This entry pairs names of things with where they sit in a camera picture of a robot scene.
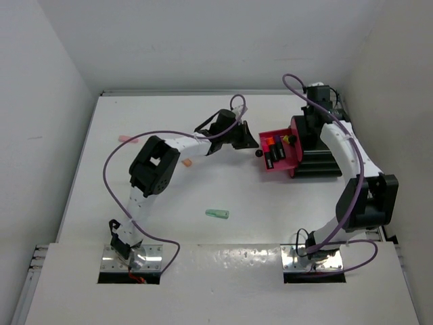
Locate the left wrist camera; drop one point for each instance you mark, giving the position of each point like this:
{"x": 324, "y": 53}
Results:
{"x": 239, "y": 110}

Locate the pink correction tape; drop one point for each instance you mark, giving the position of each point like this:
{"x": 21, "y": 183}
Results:
{"x": 123, "y": 138}

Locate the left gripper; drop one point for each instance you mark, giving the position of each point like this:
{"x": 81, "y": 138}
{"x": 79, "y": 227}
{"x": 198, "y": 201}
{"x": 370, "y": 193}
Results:
{"x": 247, "y": 140}

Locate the green correction tape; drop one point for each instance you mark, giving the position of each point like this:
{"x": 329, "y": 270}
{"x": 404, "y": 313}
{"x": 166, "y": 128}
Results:
{"x": 216, "y": 213}

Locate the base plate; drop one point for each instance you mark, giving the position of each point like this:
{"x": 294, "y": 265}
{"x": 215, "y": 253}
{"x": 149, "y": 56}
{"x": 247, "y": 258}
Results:
{"x": 294, "y": 261}
{"x": 145, "y": 259}

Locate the pink black highlighter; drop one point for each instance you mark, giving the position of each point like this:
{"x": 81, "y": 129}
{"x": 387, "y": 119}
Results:
{"x": 273, "y": 149}

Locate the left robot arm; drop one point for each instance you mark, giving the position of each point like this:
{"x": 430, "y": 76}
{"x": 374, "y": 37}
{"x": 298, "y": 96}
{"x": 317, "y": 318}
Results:
{"x": 152, "y": 169}

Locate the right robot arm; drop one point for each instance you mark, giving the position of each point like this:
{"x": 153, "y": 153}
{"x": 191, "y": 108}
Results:
{"x": 331, "y": 149}

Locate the purple black highlighter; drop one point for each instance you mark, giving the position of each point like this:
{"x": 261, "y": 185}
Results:
{"x": 279, "y": 146}

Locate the orange black highlighter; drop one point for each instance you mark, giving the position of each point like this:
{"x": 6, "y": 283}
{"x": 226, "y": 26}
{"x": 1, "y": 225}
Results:
{"x": 267, "y": 156}

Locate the orange correction tape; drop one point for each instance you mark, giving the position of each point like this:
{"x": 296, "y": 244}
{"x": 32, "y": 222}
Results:
{"x": 187, "y": 162}

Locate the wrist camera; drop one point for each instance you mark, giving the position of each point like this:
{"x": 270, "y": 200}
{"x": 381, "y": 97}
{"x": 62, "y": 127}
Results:
{"x": 239, "y": 110}
{"x": 315, "y": 84}

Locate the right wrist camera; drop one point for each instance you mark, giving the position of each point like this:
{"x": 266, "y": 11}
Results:
{"x": 315, "y": 84}

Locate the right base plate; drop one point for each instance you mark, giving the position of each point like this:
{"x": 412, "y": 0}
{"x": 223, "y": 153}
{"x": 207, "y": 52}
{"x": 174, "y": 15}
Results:
{"x": 294, "y": 261}

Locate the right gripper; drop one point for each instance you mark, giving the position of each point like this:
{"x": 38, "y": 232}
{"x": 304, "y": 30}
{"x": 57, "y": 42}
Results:
{"x": 306, "y": 109}

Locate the black pink drawer organizer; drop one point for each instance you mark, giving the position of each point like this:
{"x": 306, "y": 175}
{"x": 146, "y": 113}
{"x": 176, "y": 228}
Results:
{"x": 308, "y": 156}

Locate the left base plate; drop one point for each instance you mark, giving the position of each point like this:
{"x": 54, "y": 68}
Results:
{"x": 145, "y": 259}

